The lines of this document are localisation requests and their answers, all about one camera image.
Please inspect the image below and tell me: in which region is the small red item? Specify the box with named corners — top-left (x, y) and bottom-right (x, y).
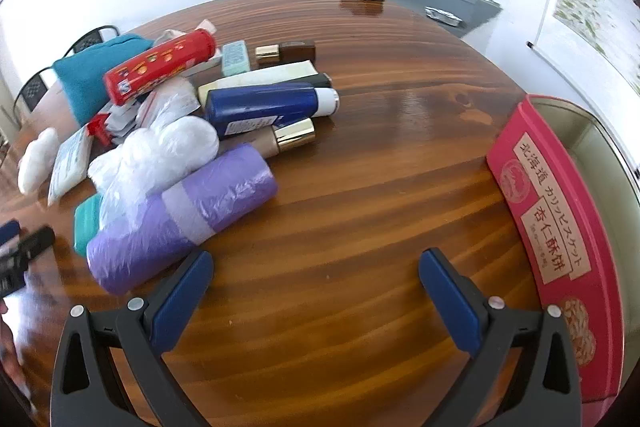
top-left (86, 114), bottom-right (113, 148)

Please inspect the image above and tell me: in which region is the teal knitted cloth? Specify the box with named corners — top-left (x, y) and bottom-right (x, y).
top-left (52, 33), bottom-right (153, 128)

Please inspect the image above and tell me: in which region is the cream squeeze tube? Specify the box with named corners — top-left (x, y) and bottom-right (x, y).
top-left (196, 61), bottom-right (319, 105)

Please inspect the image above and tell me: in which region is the pink tin box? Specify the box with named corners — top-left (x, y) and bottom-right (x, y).
top-left (486, 94), bottom-right (640, 427)

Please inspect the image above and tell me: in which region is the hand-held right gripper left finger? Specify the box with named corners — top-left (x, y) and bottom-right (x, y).
top-left (50, 249), bottom-right (216, 427)

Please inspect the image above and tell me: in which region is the purple trash bag roll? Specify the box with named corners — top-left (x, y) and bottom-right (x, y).
top-left (86, 144), bottom-right (278, 297)

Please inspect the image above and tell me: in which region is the blue bottle with white cap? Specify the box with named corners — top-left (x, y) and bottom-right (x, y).
top-left (204, 84), bottom-right (340, 138)

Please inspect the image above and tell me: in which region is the person's left hand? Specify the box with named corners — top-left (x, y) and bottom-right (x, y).
top-left (0, 299), bottom-right (28, 408)

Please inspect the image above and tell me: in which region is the white cotton pad pack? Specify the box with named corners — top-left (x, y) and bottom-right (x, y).
top-left (17, 128), bottom-right (60, 195)

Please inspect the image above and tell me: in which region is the white and blue packet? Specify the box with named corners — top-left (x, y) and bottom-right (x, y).
top-left (47, 124), bottom-right (93, 205)

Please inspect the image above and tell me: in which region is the wooden desktop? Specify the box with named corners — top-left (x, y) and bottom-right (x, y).
top-left (0, 0), bottom-right (616, 427)

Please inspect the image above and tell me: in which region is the clear zip bag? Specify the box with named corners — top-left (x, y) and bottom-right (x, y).
top-left (135, 79), bottom-right (202, 128)

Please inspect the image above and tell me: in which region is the brown bottle with gold cap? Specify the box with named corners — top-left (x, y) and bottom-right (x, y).
top-left (255, 39), bottom-right (317, 66)

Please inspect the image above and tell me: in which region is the small teal container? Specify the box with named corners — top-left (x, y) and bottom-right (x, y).
top-left (74, 196), bottom-right (103, 256)

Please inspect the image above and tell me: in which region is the beige bottle with gold cap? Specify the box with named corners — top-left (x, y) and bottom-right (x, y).
top-left (250, 118), bottom-right (317, 158)

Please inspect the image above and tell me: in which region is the crumpled silver foil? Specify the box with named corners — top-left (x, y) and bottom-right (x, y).
top-left (425, 6), bottom-right (463, 28)

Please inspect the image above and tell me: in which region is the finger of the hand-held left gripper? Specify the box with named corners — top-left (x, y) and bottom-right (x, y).
top-left (0, 219), bottom-right (22, 249)
top-left (0, 226), bottom-right (56, 298)

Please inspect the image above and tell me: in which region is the clear plastic bag bundle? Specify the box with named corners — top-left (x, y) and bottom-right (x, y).
top-left (87, 116), bottom-right (221, 228)

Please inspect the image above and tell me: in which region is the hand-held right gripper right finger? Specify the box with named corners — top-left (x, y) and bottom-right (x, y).
top-left (419, 248), bottom-right (583, 427)

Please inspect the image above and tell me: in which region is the mint green patterned box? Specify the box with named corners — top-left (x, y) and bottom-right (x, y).
top-left (220, 41), bottom-right (251, 78)

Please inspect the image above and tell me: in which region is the red printed canister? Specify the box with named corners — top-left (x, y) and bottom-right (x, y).
top-left (103, 29), bottom-right (217, 105)

